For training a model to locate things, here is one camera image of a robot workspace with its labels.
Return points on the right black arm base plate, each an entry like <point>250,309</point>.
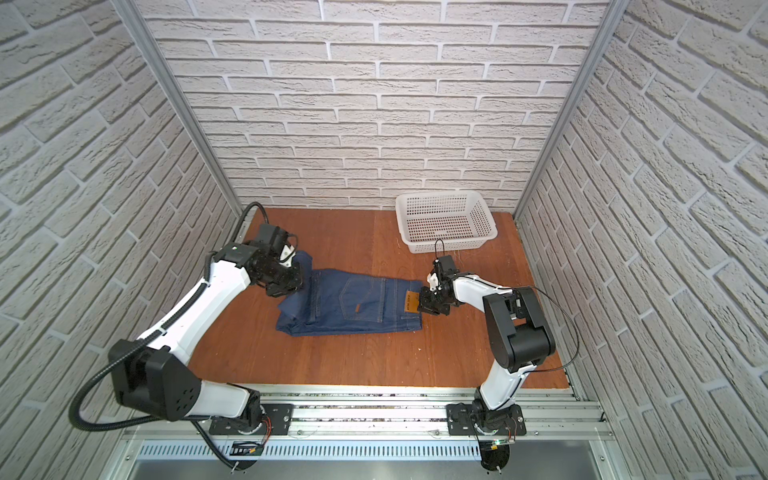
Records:
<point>462,420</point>

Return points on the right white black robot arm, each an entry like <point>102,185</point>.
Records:
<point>519,335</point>

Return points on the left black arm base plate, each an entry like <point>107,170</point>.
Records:
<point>277,416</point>

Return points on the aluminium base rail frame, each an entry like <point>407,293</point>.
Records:
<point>356,423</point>

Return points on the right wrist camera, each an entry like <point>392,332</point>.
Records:
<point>443,273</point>

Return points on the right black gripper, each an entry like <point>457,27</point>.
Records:
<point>426,305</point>

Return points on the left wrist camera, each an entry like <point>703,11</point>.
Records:
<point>272,243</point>

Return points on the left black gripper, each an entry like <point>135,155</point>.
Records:
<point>280,289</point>

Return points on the white plastic laundry basket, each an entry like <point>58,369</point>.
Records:
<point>457,220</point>

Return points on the aluminium corner post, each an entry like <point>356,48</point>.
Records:
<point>593,56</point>
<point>137,27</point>

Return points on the right aluminium corner post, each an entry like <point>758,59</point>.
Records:
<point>593,56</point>

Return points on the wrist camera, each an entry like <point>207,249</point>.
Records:
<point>443,273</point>
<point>272,243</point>

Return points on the dark blue denim trousers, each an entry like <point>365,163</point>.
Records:
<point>335,302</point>

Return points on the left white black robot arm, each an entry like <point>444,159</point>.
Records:
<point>152,374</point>

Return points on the left aluminium corner post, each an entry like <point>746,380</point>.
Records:
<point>137,27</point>

